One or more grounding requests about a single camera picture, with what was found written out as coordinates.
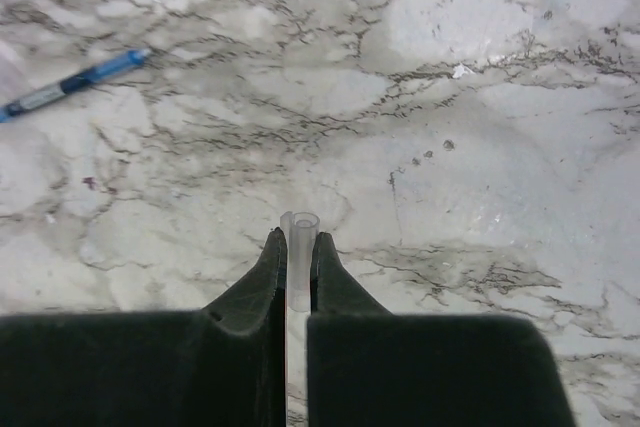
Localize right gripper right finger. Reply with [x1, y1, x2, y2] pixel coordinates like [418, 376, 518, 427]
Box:
[307, 233, 574, 426]

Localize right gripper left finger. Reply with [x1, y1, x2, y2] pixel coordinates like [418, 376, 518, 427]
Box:
[1, 229, 287, 426]

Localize clear pen cap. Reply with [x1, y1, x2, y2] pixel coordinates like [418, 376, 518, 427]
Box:
[280, 211, 320, 313]

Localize blue pen cap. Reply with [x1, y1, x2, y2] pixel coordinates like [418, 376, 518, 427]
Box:
[1, 48, 152, 123]

